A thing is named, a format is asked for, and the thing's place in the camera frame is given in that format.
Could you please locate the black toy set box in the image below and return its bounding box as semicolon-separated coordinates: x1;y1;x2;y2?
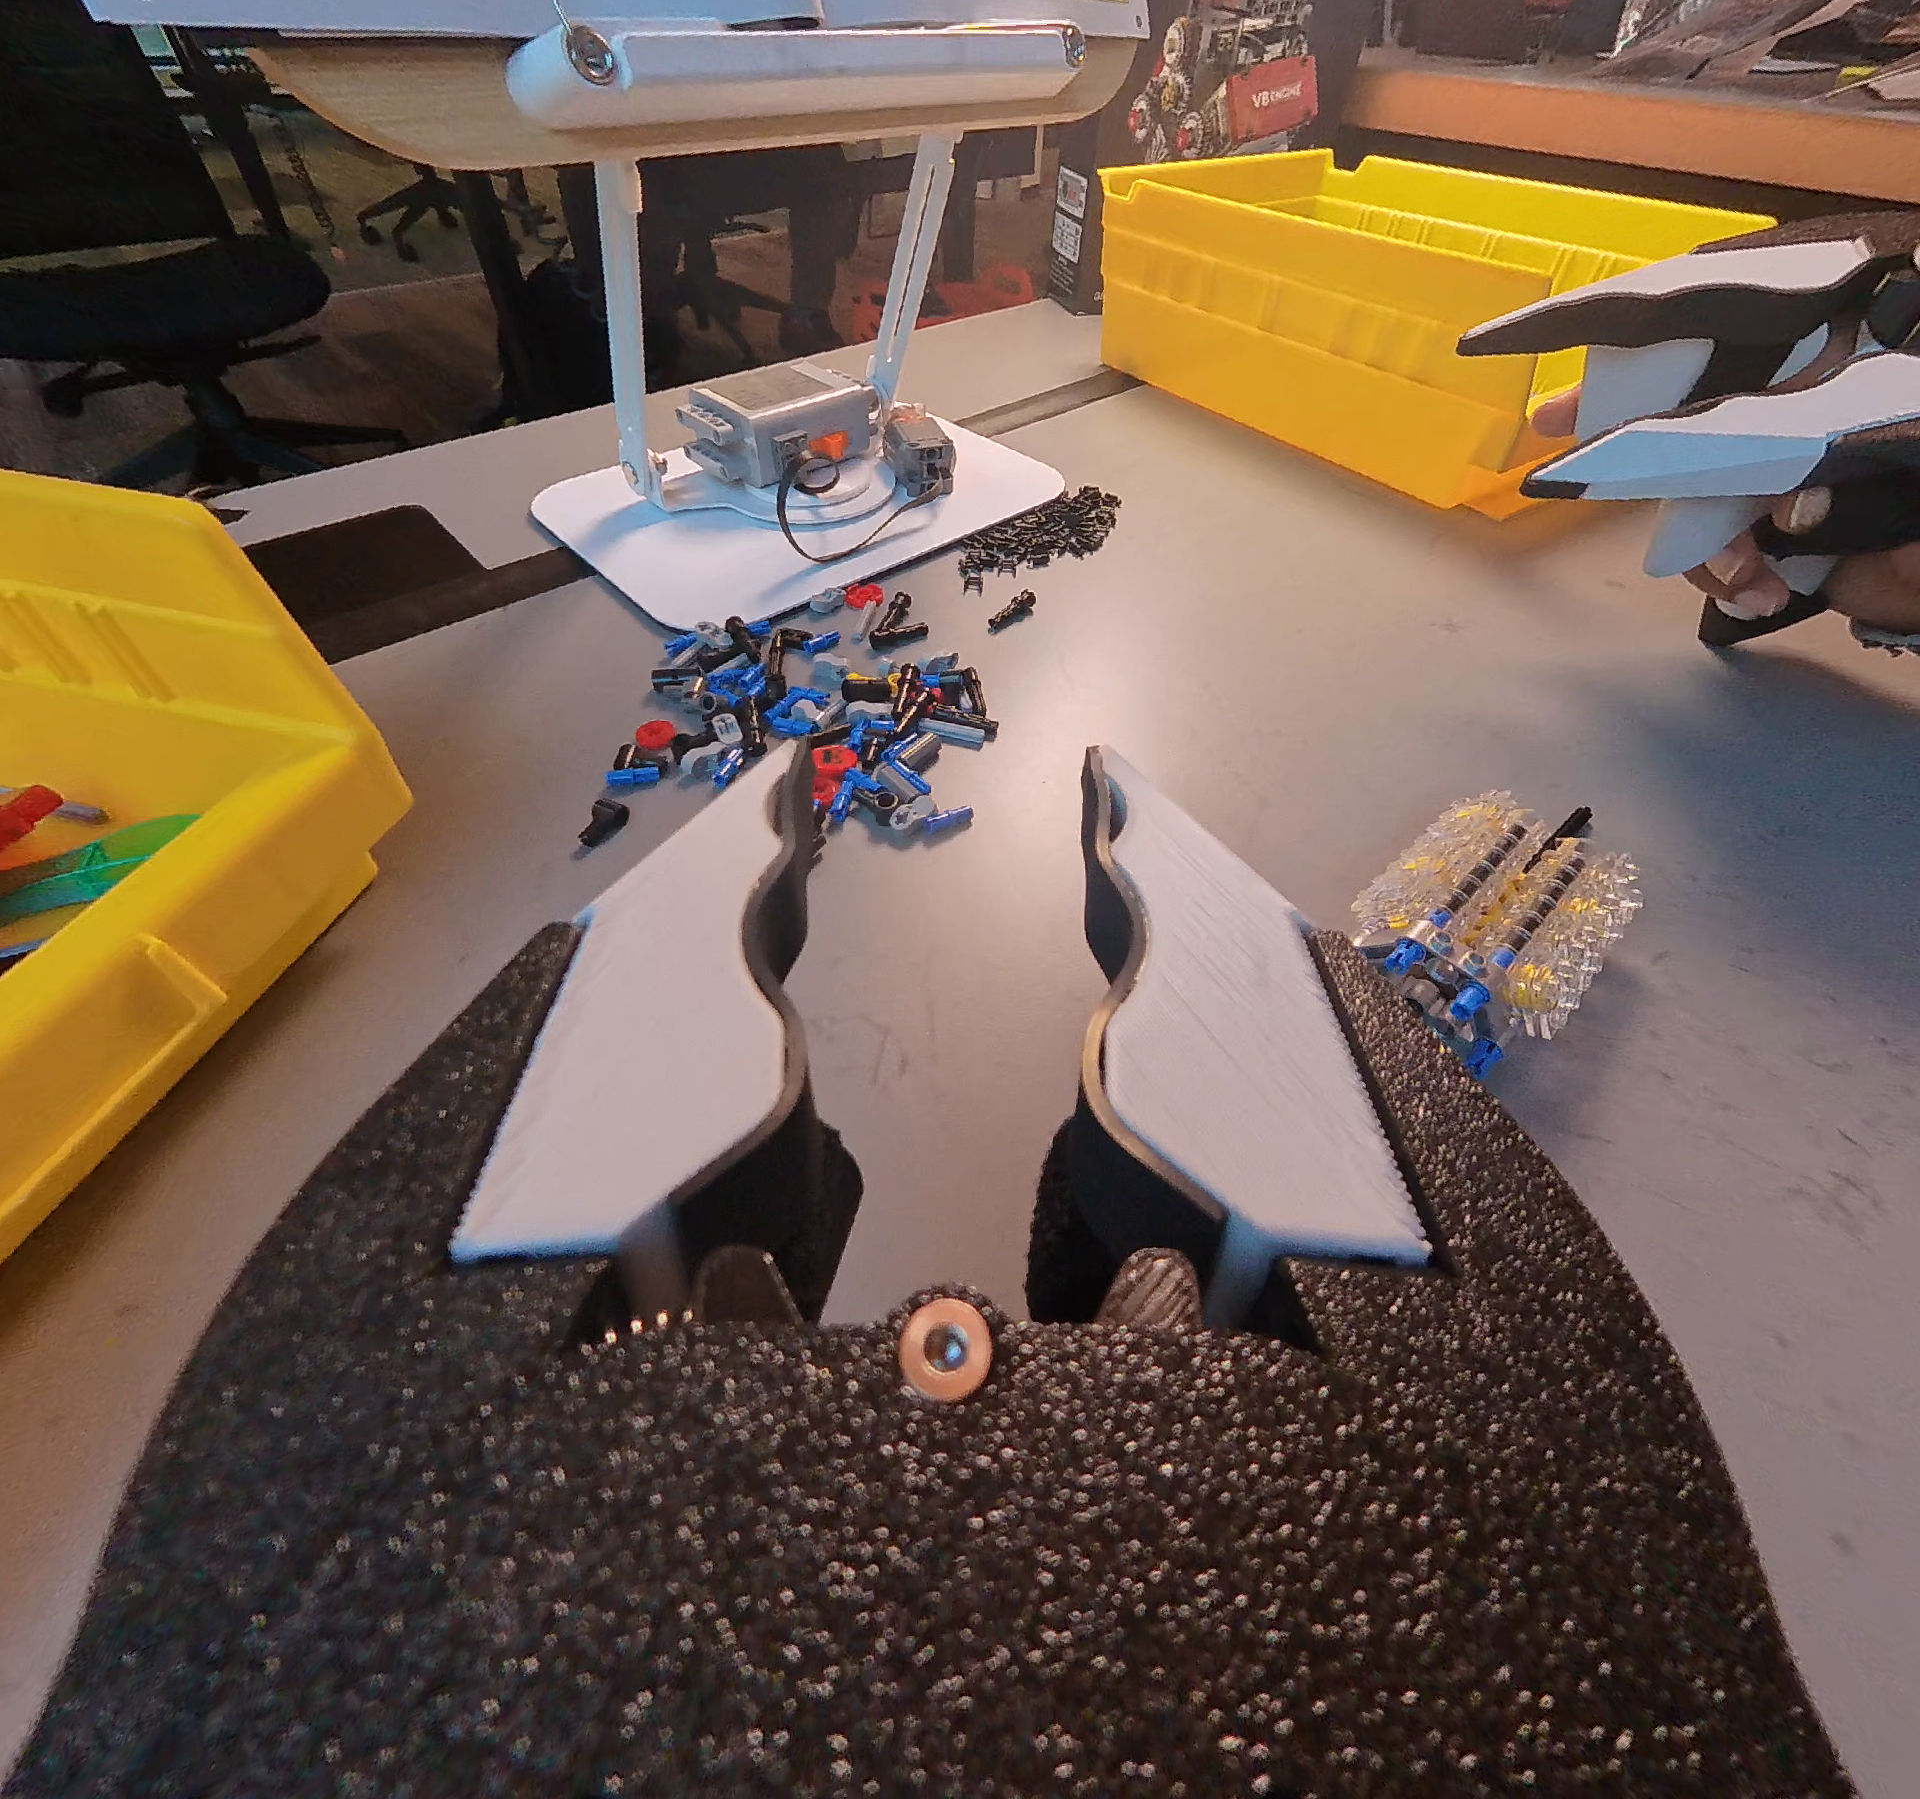
1055;0;1413;320

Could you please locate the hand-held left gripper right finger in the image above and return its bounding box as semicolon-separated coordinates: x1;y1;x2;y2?
1076;743;1437;1335

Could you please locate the grey battery box orange switch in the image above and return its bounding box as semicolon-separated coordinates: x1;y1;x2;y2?
686;368;890;489

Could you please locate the clear toy brick engine model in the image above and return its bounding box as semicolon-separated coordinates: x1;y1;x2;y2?
1350;786;1644;1081

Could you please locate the yellow corrugated box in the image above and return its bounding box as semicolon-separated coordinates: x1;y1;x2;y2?
1102;149;1780;523

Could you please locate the pile of mixed toy parts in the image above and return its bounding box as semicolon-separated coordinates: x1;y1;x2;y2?
610;583;1003;842

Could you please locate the wooden side table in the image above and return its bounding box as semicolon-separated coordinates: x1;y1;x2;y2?
1340;44;1920;204

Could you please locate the pile of small black pins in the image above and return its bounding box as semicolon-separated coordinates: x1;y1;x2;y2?
960;483;1125;583

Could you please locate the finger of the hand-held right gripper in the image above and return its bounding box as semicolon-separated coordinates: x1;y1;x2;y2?
1523;346;1920;504
1458;212;1920;361

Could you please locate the black office chair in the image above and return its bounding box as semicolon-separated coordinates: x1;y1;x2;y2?
0;0;334;480
359;164;545;265

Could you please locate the white tray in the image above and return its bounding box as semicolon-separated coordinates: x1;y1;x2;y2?
529;411;1072;626

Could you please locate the book stand with wooden shelf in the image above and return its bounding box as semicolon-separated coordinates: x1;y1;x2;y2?
247;22;1145;514

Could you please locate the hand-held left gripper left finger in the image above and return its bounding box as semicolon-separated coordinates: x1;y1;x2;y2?
452;741;823;1329

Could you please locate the red plastic object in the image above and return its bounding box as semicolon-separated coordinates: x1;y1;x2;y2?
842;261;1042;343

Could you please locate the green toy beam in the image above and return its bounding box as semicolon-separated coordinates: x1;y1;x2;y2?
0;814;201;931

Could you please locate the yellow bin with black parts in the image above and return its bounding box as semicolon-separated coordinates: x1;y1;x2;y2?
0;470;416;1266

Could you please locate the grey desk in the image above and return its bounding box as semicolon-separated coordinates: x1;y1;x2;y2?
0;300;1920;1799

